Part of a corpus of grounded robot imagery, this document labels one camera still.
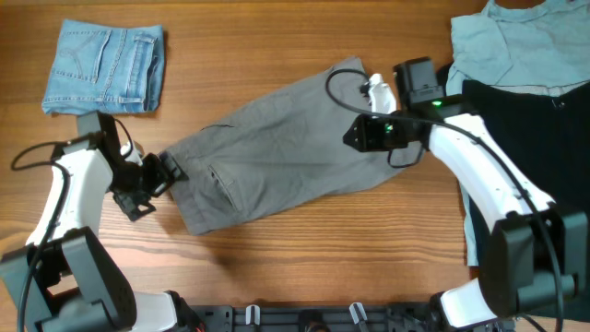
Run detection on folded blue denim jeans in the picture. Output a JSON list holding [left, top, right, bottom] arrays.
[[41, 19, 165, 115]]

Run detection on grey shorts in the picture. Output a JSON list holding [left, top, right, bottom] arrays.
[[166, 57, 420, 235]]

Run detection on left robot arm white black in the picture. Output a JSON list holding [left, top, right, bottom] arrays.
[[1, 111, 206, 331]]

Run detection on dark navy garment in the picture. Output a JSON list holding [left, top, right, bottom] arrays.
[[435, 61, 590, 323]]

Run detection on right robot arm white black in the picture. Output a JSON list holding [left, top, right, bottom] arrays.
[[343, 57, 588, 331]]

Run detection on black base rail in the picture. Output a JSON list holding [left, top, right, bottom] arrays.
[[179, 302, 455, 332]]

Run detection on light blue t-shirt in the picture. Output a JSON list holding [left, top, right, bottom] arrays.
[[445, 0, 590, 267]]

